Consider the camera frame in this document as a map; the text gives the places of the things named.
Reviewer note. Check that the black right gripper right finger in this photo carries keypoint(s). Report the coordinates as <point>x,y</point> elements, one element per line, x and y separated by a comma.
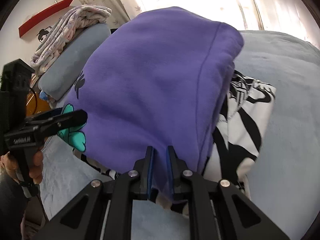
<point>217,210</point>

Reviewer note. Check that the black white patterned folded garment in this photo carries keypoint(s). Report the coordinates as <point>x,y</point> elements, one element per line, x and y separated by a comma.
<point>245,119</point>

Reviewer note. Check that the light blue pillow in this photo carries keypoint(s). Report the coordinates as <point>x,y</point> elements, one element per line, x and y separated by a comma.
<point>64,72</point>

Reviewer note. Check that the red wall shelf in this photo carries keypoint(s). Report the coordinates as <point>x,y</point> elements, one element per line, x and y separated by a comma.
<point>40,16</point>

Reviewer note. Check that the floral folded blanket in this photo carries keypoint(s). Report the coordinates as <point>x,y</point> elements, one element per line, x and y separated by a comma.
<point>63,32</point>

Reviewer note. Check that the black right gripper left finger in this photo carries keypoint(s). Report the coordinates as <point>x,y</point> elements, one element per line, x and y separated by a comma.
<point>103,210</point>

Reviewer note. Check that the person's left hand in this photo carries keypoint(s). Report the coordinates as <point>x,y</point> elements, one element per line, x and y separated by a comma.
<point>35,171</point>

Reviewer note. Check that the purple zip hoodie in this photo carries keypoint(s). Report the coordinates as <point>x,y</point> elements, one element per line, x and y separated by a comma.
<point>167,38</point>

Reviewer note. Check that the light blue fleece bedspread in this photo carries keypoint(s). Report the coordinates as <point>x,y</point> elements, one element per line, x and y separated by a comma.
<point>284,181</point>

